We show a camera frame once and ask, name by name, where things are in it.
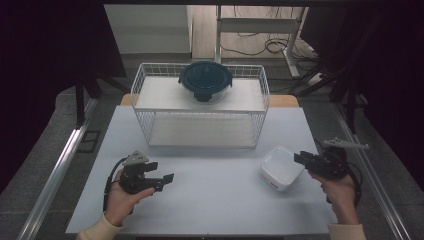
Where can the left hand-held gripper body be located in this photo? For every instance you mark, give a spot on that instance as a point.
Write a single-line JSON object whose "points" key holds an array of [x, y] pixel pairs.
{"points": [[135, 176]]}

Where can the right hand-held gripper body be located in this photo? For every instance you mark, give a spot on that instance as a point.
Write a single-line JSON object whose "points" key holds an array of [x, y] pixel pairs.
{"points": [[331, 163]]}

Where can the white square lidded box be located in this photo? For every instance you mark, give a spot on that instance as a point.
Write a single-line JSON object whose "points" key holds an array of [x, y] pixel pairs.
{"points": [[280, 168]]}

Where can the round glass container blue lid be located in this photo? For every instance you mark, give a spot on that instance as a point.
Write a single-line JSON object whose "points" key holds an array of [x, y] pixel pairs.
{"points": [[205, 78]]}

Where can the person's left hand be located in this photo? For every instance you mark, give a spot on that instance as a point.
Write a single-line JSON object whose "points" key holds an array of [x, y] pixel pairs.
{"points": [[120, 200]]}

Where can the person's right hand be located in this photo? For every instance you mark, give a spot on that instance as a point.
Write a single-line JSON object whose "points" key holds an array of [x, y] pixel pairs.
{"points": [[341, 196]]}

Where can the white table cover sheet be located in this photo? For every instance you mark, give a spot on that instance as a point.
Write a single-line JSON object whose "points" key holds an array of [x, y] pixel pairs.
{"points": [[206, 193]]}

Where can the black stand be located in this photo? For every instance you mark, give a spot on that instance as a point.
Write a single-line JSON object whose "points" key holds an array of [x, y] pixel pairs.
{"points": [[80, 100]]}

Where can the black curtain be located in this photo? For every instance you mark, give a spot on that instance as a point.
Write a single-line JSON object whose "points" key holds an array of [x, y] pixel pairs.
{"points": [[383, 66], [50, 50]]}

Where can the aluminium rail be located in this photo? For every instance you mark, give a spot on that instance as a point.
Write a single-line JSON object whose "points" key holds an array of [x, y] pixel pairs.
{"points": [[373, 173], [56, 173]]}

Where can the white metal desk frame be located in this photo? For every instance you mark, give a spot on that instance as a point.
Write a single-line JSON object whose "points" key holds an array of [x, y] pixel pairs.
{"points": [[256, 25]]}

